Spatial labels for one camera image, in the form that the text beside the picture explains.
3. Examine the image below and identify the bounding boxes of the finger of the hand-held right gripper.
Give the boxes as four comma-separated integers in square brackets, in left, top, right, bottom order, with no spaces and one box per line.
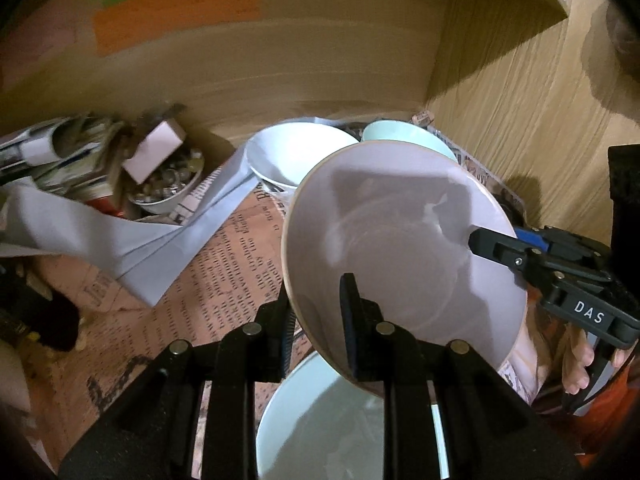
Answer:
[514,226,608,263]
[467,227,548,283]

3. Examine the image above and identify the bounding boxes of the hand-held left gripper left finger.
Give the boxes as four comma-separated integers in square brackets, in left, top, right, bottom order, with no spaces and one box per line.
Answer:
[57,287,297,480]

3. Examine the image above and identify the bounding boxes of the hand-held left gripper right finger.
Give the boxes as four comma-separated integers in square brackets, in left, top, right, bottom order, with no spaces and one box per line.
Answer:
[339,272,586,480]

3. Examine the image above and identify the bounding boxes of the mint green plate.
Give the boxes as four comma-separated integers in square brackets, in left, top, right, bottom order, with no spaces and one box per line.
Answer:
[255,350,446,480]

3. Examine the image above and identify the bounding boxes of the pink bowl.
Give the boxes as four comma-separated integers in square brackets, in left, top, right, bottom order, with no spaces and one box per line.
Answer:
[281,141,528,396]

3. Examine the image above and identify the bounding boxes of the mint green bowl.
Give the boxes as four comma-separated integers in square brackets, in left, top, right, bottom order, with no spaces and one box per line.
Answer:
[361,120,458,163]

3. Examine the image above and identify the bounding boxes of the white bowl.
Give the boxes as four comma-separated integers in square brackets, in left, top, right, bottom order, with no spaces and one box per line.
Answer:
[245,122,361,196]

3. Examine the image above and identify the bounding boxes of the person's right hand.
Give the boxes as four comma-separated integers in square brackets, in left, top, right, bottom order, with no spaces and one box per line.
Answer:
[561,329,632,396]

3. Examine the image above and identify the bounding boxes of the brown printed newspaper sheet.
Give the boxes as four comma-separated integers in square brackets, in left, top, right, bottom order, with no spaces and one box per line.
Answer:
[30,180,311,461]

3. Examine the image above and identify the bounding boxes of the person's orange clothing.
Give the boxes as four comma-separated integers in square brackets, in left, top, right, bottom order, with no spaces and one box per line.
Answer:
[540,355,640,461]

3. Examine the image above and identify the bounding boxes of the pale blue paper sheets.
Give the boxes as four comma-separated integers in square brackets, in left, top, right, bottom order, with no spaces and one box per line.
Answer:
[107,147,256,307]

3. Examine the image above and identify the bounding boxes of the small bowl of metal bits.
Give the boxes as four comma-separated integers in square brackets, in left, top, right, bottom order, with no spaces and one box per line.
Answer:
[127,147,206,216]

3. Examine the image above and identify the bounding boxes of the small white box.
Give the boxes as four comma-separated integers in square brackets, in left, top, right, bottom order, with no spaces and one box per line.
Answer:
[122,119,185,183]

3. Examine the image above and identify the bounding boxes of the white paper sheet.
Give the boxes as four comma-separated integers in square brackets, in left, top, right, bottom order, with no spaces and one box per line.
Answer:
[0,180,166,262]

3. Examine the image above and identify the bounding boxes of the stack of papers and magazines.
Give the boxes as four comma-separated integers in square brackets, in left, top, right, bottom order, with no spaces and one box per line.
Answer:
[0,117,112,181]

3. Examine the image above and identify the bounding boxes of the orange sticky note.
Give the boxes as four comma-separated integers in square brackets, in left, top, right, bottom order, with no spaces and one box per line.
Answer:
[94,0,263,57]

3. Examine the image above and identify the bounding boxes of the pink sticky note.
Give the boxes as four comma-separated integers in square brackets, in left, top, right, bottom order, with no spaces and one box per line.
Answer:
[0,10,96,92]

